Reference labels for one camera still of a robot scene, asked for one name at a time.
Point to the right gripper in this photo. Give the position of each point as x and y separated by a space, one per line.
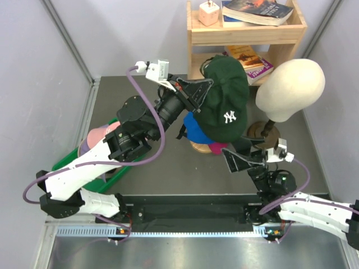
258 158

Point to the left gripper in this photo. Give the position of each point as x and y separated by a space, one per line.
196 91

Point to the magenta baseball cap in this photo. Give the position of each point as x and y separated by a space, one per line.
216 148

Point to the dark green baseball cap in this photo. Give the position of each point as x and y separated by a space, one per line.
223 116

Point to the blue baseball cap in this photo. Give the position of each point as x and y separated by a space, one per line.
192 131

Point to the light pink baseball cap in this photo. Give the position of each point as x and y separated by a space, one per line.
98 134

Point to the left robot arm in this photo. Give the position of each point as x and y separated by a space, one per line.
139 123

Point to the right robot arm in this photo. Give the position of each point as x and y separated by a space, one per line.
282 198

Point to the dark mannequin stand base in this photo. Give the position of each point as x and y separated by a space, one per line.
266 130

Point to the wooden hat stand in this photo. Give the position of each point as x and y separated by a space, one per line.
201 148

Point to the purple white book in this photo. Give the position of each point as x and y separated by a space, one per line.
253 76

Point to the orange cover book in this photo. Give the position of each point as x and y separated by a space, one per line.
245 54

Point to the blue book under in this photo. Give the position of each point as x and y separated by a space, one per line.
232 22

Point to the pink power cube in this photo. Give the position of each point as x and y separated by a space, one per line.
208 13

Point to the white mannequin head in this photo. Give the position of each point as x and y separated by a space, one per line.
291 87

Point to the wooden shelf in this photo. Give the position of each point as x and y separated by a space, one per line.
283 41

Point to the dark cover book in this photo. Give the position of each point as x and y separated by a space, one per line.
269 13

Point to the lavender cap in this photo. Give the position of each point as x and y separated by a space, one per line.
83 148

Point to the green plastic tray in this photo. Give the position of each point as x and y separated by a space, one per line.
101 183

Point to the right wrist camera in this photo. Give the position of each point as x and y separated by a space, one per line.
279 152

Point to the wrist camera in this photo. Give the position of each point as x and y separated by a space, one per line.
279 152
154 71

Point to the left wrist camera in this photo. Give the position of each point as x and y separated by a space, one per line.
154 71

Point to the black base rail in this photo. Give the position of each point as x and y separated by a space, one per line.
194 213

